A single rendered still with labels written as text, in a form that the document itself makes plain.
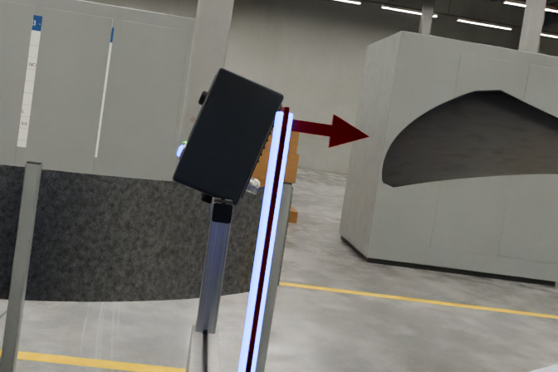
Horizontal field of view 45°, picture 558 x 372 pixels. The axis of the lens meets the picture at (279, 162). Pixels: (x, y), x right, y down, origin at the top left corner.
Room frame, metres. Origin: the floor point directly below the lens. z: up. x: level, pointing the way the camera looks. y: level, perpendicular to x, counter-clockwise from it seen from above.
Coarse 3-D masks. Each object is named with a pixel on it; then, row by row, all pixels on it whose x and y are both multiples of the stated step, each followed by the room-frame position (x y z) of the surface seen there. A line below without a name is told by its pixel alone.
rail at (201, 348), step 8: (192, 328) 1.01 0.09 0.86; (216, 328) 1.02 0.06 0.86; (192, 336) 0.97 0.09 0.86; (200, 336) 0.97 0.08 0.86; (208, 336) 0.98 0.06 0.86; (216, 336) 0.98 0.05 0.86; (192, 344) 0.94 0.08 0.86; (200, 344) 0.94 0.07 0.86; (208, 344) 0.95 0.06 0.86; (216, 344) 0.95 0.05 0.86; (192, 352) 0.90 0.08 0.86; (200, 352) 0.91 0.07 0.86; (208, 352) 0.91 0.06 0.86; (216, 352) 0.92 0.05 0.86; (192, 360) 0.87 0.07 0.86; (200, 360) 0.88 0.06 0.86; (208, 360) 0.88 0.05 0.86; (216, 360) 0.88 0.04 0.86; (192, 368) 0.85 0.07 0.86; (200, 368) 0.85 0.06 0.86; (208, 368) 0.85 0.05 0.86; (216, 368) 0.86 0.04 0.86
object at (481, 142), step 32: (480, 96) 0.41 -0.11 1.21; (512, 96) 0.40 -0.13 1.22; (416, 128) 0.49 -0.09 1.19; (448, 128) 0.47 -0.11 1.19; (480, 128) 0.46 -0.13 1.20; (512, 128) 0.45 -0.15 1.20; (544, 128) 0.43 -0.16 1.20; (384, 160) 0.56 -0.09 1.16; (416, 160) 0.56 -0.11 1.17; (448, 160) 0.55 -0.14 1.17; (480, 160) 0.55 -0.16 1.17; (512, 160) 0.54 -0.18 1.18; (544, 160) 0.53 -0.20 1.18
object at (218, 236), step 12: (216, 228) 0.99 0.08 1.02; (228, 228) 1.00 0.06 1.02; (216, 240) 0.99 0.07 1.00; (216, 252) 1.00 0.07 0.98; (204, 264) 0.99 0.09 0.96; (216, 264) 1.00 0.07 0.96; (204, 276) 0.99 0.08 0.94; (216, 276) 0.99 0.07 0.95; (204, 288) 0.99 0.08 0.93; (216, 288) 0.99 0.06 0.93; (204, 300) 0.99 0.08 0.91; (216, 300) 0.99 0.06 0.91; (204, 312) 0.99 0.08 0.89; (216, 312) 1.00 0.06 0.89; (204, 324) 1.00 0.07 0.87; (216, 324) 1.00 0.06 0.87
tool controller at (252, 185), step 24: (216, 96) 1.04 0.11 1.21; (240, 96) 1.05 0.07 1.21; (264, 96) 1.05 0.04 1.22; (216, 120) 1.05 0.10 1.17; (240, 120) 1.05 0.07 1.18; (264, 120) 1.05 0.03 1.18; (192, 144) 1.04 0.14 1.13; (216, 144) 1.05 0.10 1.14; (240, 144) 1.05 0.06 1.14; (264, 144) 1.07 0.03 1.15; (192, 168) 1.04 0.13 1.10; (216, 168) 1.05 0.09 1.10; (240, 168) 1.05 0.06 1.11; (216, 192) 1.05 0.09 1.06; (240, 192) 1.05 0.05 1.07
